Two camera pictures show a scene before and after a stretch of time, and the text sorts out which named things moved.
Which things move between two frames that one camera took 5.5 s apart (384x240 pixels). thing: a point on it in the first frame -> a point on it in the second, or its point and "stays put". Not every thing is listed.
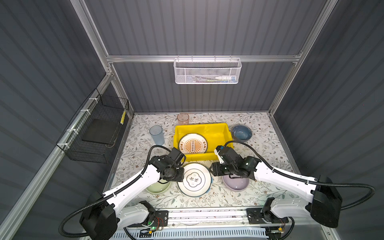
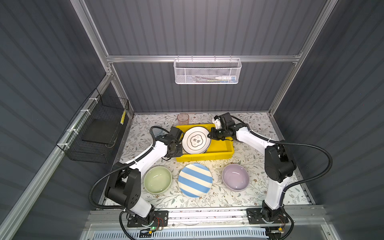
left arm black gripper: x=180 y=176 -> x=180 y=151
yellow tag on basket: x=122 y=120 stays put
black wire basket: x=92 y=135 stays put
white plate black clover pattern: x=197 y=180 -> x=195 y=140
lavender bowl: x=235 y=184 stays put
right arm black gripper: x=215 y=168 -> x=212 y=136
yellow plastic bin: x=217 y=134 stays put
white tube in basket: x=223 y=78 stays put
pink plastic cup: x=183 y=118 stays put
